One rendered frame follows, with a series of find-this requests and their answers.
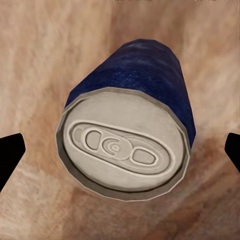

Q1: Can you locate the can of soda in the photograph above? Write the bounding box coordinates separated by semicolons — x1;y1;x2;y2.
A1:
54;38;197;202

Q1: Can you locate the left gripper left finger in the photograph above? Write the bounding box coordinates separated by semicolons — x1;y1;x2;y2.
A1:
0;133;26;192

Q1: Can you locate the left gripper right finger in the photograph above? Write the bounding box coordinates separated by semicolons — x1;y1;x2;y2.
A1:
224;133;240;172

